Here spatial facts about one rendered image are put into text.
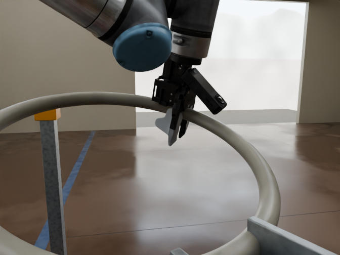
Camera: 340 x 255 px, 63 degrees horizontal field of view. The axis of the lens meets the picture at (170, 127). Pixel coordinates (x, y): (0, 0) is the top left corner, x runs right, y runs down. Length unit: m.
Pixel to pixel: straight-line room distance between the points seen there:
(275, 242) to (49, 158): 1.57
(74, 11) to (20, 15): 6.65
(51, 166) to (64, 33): 5.24
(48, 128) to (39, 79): 5.15
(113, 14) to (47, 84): 6.44
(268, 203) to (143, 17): 0.31
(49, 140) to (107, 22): 1.40
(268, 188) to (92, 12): 0.35
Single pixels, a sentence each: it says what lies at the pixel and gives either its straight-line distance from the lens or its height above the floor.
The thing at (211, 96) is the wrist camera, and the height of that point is 1.20.
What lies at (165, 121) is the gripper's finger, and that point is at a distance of 0.64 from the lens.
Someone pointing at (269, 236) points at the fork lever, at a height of 1.07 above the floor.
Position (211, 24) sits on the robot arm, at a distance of 0.59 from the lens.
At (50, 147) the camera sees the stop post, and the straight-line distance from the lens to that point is 1.77.
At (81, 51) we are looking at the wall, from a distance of 6.71.
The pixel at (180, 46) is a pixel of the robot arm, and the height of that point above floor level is 1.30.
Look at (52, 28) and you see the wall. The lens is 6.87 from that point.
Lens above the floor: 1.24
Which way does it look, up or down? 10 degrees down
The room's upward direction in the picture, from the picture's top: straight up
